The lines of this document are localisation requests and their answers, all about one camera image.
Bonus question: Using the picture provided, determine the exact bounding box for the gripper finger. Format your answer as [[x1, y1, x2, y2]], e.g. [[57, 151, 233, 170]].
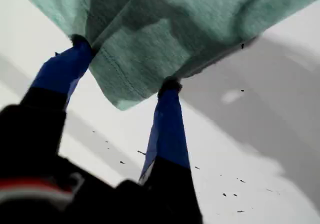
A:
[[139, 76, 204, 224], [21, 34, 96, 114]]

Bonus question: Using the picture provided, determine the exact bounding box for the pale green T-shirt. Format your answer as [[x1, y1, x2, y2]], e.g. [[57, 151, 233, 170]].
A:
[[11, 0, 320, 112]]

